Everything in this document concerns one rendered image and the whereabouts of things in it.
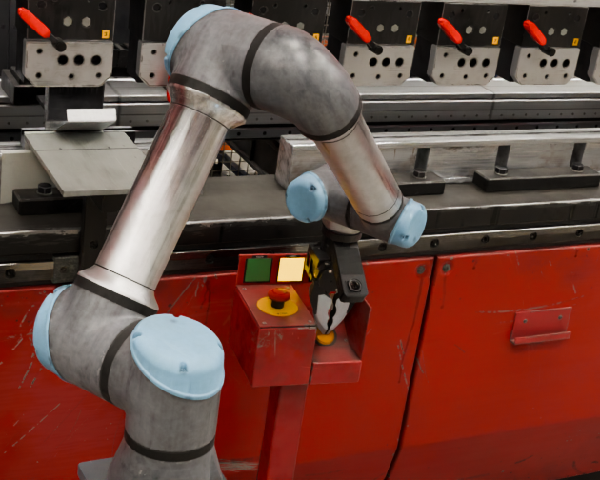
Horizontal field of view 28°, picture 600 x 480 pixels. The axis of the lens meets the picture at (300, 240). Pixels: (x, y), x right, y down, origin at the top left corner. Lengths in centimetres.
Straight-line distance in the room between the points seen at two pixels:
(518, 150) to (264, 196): 60
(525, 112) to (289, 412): 107
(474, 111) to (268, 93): 134
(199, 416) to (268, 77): 43
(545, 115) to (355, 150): 135
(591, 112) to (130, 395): 180
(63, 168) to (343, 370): 60
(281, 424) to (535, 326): 71
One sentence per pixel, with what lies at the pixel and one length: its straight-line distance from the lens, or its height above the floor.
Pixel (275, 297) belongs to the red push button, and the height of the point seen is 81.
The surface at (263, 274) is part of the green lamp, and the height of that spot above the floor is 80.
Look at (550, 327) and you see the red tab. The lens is 268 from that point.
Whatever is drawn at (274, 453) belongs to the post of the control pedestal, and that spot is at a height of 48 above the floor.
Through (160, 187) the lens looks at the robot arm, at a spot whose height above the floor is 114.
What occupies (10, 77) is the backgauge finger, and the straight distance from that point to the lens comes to 236.
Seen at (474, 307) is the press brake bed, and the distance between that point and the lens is 254.
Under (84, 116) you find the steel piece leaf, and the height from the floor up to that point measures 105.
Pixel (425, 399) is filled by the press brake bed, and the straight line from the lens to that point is 259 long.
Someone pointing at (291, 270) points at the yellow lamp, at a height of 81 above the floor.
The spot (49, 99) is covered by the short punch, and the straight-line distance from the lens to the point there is 213.
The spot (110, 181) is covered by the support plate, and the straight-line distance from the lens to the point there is 194.
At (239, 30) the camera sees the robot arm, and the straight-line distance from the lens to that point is 156.
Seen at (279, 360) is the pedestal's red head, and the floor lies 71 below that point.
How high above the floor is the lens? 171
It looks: 23 degrees down
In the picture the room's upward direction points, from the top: 8 degrees clockwise
